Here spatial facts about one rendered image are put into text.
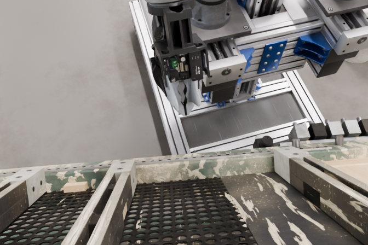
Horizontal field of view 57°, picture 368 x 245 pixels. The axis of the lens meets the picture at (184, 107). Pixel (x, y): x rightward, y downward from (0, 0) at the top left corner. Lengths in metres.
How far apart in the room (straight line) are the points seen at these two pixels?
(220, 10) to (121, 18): 1.67
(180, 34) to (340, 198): 0.42
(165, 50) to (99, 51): 2.01
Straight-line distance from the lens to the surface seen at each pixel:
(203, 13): 1.10
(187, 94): 0.60
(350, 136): 1.37
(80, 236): 0.57
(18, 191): 0.92
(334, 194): 0.72
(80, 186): 1.02
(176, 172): 1.02
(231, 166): 1.03
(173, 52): 0.49
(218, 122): 1.88
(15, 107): 2.41
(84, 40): 2.61
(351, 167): 1.06
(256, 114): 1.94
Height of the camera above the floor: 1.85
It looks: 59 degrees down
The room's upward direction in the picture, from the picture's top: straight up
